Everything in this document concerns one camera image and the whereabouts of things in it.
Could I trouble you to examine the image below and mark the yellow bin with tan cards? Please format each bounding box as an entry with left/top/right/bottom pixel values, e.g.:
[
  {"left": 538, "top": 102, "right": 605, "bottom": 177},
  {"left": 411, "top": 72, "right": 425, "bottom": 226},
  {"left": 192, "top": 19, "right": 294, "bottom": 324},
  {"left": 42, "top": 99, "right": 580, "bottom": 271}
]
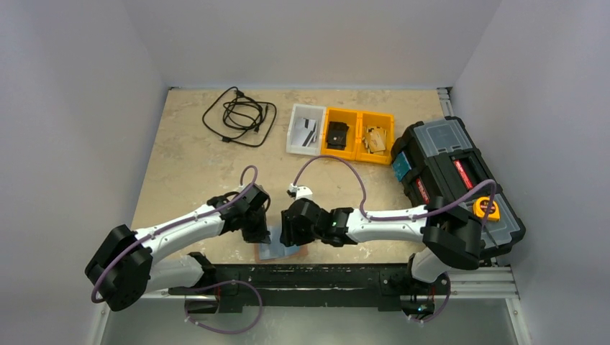
[{"left": 355, "top": 111, "right": 395, "bottom": 165}]

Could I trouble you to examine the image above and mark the yellow tape measure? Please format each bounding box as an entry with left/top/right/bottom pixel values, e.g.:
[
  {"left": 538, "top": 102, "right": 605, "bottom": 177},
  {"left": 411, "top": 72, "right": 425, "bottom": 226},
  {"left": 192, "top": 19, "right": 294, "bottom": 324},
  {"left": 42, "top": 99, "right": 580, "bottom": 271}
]
[{"left": 472, "top": 196, "right": 501, "bottom": 222}]

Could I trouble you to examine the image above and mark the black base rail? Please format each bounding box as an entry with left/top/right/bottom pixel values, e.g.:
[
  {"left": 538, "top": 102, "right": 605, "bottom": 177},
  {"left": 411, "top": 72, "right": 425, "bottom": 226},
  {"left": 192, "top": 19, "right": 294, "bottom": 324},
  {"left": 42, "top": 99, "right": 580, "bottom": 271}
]
[{"left": 168, "top": 263, "right": 450, "bottom": 316}]

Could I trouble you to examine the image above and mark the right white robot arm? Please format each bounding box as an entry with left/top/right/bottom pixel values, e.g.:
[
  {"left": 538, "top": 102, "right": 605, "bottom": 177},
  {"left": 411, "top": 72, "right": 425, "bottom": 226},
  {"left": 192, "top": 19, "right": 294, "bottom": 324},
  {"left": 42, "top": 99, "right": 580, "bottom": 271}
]
[{"left": 280, "top": 197, "right": 482, "bottom": 293}]

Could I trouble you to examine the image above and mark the blue packet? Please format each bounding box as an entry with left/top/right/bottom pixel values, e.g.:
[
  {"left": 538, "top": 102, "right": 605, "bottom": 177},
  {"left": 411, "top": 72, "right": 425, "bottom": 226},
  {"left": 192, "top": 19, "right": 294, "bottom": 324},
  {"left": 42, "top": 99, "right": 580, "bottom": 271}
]
[{"left": 391, "top": 152, "right": 411, "bottom": 182}]

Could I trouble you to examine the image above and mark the white plastic bin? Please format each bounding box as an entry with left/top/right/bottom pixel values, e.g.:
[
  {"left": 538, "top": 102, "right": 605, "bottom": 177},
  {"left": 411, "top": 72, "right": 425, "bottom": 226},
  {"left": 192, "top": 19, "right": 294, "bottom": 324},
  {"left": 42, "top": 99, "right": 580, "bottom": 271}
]
[{"left": 286, "top": 103, "right": 327, "bottom": 156}]

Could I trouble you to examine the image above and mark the pink leather card holder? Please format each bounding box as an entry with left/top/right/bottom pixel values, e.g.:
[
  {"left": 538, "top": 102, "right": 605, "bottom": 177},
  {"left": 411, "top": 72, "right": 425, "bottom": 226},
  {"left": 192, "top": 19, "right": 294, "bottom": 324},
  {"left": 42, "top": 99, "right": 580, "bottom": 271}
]
[{"left": 255, "top": 225, "right": 308, "bottom": 263}]

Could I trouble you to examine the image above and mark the black cards stack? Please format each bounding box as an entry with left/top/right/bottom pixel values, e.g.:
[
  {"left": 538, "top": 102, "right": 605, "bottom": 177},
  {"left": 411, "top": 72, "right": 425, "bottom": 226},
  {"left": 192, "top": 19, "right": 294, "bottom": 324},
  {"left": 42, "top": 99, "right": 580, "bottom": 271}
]
[{"left": 326, "top": 121, "right": 349, "bottom": 150}]

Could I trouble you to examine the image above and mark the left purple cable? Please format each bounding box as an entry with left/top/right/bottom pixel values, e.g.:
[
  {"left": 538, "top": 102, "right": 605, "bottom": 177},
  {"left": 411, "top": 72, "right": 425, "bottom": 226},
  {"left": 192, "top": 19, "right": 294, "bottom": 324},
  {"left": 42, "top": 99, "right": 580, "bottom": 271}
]
[{"left": 90, "top": 165, "right": 259, "bottom": 305}]

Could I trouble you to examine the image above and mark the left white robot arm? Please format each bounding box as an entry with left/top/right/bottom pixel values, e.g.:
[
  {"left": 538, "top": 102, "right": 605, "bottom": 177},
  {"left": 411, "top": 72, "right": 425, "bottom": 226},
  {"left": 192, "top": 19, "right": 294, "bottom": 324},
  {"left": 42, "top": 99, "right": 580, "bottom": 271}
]
[{"left": 85, "top": 184, "right": 270, "bottom": 311}]

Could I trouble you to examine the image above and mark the tan cards stack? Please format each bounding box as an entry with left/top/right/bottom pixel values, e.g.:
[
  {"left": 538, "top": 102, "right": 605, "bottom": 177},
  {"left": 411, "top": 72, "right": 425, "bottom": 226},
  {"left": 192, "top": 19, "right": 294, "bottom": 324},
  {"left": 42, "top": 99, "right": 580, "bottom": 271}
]
[{"left": 363, "top": 126, "right": 387, "bottom": 155}]

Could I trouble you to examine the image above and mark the black coiled cable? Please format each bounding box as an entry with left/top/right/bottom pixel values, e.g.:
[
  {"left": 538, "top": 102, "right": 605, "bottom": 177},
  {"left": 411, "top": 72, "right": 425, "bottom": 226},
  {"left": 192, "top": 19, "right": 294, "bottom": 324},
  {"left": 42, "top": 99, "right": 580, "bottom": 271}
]
[{"left": 201, "top": 86, "right": 278, "bottom": 149}]

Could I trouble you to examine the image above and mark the purple cable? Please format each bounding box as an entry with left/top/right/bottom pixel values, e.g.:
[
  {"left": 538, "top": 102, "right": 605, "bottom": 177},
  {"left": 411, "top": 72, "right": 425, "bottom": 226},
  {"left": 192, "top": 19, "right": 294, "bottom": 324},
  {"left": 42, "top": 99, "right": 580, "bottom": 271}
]
[
  {"left": 90, "top": 165, "right": 259, "bottom": 305},
  {"left": 291, "top": 155, "right": 498, "bottom": 227}
]

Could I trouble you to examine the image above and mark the yellow bin with black cards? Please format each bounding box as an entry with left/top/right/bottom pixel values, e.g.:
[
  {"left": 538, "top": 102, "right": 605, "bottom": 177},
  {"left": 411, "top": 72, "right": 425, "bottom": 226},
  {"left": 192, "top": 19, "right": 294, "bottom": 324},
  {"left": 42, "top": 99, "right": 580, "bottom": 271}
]
[{"left": 320, "top": 107, "right": 362, "bottom": 160}]

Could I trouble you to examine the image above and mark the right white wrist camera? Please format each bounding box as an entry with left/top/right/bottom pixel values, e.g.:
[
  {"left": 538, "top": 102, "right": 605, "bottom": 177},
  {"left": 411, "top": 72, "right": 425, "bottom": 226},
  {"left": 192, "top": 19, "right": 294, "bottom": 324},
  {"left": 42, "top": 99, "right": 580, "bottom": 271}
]
[{"left": 287, "top": 183, "right": 313, "bottom": 201}]

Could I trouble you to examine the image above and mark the white cards stack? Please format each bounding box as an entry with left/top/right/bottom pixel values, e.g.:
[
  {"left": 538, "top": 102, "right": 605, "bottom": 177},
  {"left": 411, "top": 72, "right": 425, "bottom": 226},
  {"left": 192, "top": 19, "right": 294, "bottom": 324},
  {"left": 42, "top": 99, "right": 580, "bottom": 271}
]
[{"left": 291, "top": 117, "right": 318, "bottom": 147}]

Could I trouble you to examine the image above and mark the black plastic toolbox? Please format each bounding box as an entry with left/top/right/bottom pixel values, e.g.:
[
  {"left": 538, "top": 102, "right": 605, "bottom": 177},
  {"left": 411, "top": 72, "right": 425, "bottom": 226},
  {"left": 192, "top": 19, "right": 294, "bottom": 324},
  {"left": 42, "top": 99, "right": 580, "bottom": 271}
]
[{"left": 391, "top": 116, "right": 526, "bottom": 259}]

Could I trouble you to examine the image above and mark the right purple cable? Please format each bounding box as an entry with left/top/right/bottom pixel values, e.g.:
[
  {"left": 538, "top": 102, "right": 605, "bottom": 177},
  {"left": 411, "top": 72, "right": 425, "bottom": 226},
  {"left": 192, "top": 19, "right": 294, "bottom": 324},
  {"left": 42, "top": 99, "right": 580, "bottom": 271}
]
[{"left": 291, "top": 155, "right": 498, "bottom": 227}]

